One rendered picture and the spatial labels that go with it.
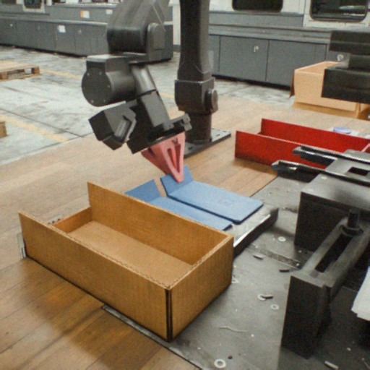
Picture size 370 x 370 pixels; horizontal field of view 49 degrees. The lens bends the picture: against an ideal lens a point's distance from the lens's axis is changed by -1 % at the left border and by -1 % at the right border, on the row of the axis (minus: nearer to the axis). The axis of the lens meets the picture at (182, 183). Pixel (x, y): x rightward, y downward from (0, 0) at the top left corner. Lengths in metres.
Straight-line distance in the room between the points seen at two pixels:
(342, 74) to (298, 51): 5.08
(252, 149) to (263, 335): 0.48
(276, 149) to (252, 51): 5.12
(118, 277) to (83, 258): 0.06
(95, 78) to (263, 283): 0.37
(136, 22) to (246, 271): 0.40
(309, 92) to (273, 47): 2.82
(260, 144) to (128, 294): 0.50
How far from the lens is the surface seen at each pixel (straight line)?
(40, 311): 0.51
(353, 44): 0.56
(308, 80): 3.00
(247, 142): 0.86
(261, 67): 5.88
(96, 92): 0.62
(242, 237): 0.57
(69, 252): 0.50
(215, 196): 0.66
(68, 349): 0.46
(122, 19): 0.69
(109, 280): 0.46
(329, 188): 0.58
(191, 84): 0.87
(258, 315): 0.48
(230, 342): 0.45
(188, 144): 0.93
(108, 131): 0.61
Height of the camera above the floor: 1.23
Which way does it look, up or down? 25 degrees down
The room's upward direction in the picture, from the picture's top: straight up
